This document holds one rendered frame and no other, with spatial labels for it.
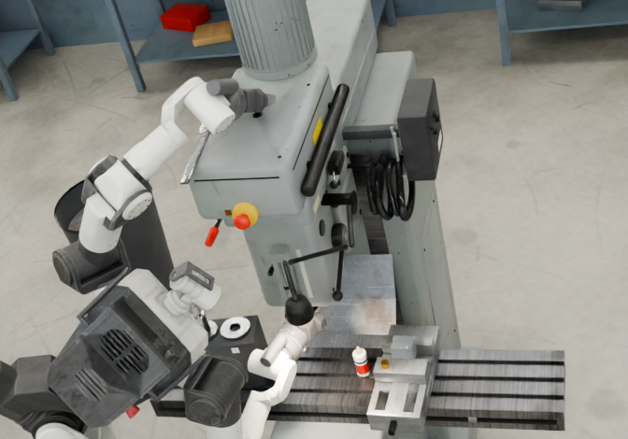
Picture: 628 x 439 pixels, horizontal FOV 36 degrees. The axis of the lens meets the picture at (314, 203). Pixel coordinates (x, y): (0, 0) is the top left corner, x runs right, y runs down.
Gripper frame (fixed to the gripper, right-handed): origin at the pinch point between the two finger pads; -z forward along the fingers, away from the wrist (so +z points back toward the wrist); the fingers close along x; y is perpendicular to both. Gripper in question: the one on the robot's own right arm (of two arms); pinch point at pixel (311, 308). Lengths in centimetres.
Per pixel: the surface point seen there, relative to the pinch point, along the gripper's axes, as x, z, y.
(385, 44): 153, -354, 121
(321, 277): -10.6, 6.1, -19.7
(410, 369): -27.8, -0.4, 16.7
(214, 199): 1, 23, -57
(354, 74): 3, -54, -45
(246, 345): 18.9, 10.3, 9.7
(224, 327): 27.9, 7.2, 7.9
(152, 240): 153, -94, 81
